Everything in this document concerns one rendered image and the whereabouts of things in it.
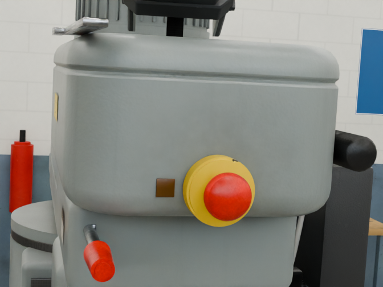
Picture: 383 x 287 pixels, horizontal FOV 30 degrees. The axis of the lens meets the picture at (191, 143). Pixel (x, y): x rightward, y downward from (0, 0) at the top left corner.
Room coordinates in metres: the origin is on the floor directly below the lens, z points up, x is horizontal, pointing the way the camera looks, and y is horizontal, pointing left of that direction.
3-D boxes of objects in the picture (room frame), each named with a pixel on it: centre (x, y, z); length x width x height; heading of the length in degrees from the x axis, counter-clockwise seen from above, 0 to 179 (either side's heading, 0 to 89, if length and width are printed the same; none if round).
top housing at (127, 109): (0.85, 0.03, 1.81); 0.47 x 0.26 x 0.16; 13
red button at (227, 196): (0.58, -0.03, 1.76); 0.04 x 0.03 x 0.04; 103
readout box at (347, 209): (1.20, -0.23, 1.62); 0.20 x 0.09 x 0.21; 13
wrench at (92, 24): (0.66, 0.11, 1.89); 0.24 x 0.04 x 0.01; 14
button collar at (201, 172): (0.61, -0.03, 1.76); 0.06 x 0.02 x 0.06; 103
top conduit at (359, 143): (0.90, -0.11, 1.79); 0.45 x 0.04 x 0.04; 13
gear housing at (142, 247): (0.87, 0.03, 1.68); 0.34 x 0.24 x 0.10; 13
